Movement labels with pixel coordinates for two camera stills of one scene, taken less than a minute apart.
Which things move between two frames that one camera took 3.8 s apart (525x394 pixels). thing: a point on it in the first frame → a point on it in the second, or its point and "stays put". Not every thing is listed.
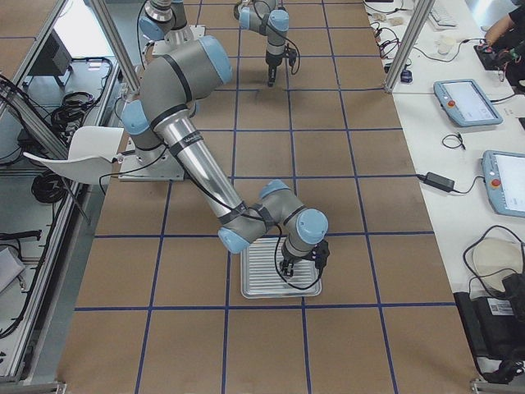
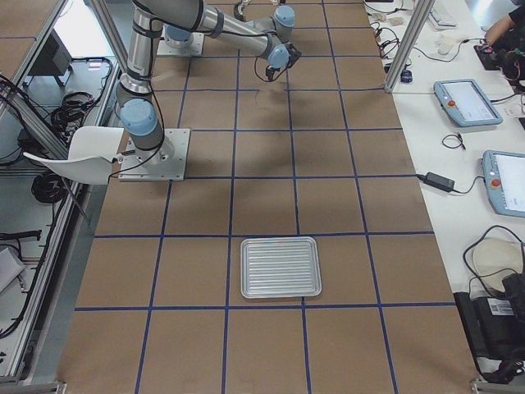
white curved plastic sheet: (90, 157) stays put
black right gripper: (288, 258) → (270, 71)
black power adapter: (437, 180) stays put
